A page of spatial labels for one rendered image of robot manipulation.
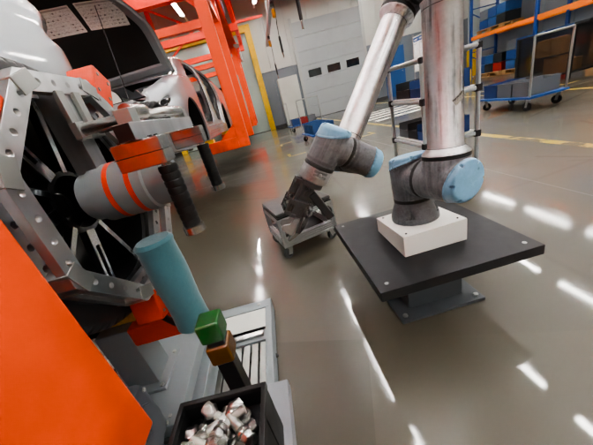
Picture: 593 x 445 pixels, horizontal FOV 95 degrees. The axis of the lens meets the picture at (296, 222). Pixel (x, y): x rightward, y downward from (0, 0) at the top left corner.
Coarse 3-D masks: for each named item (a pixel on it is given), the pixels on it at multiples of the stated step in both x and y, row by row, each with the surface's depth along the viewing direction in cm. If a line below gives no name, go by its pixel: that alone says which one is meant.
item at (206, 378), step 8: (208, 360) 104; (200, 368) 101; (208, 368) 98; (216, 368) 104; (200, 376) 98; (208, 376) 96; (216, 376) 102; (200, 384) 95; (208, 384) 94; (200, 392) 92; (208, 392) 92; (168, 440) 77
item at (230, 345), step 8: (232, 336) 49; (224, 344) 46; (232, 344) 48; (208, 352) 45; (216, 352) 46; (224, 352) 46; (232, 352) 47; (216, 360) 46; (224, 360) 46; (232, 360) 47
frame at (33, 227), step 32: (32, 96) 56; (96, 96) 71; (0, 128) 43; (0, 160) 42; (0, 192) 42; (32, 192) 46; (32, 224) 44; (32, 256) 47; (64, 256) 49; (64, 288) 49; (96, 288) 54; (128, 288) 63
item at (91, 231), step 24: (48, 144) 65; (24, 168) 59; (48, 168) 63; (72, 168) 72; (48, 192) 61; (72, 192) 74; (72, 216) 72; (72, 240) 64; (96, 240) 72; (120, 240) 82; (96, 264) 71; (120, 264) 84
